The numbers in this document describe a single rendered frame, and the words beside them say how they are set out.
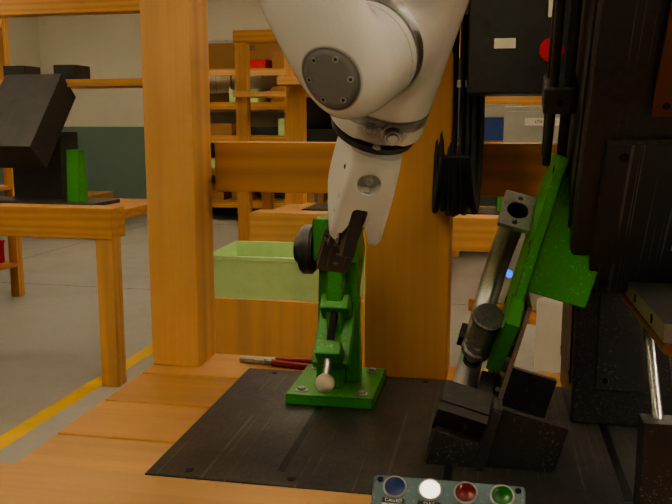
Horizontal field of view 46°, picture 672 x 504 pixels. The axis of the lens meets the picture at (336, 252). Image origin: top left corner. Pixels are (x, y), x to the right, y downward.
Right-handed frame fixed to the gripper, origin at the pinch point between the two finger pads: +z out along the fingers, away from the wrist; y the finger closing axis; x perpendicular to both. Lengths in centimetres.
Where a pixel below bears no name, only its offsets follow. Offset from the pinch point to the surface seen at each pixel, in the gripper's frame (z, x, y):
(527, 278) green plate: 4.9, -23.7, 5.8
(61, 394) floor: 283, 70, 184
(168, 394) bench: 54, 15, 20
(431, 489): 14.1, -12.4, -16.9
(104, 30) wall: 553, 197, 1019
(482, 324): 10.5, -19.8, 3.0
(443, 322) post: 39, -28, 30
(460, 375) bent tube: 20.9, -20.7, 3.8
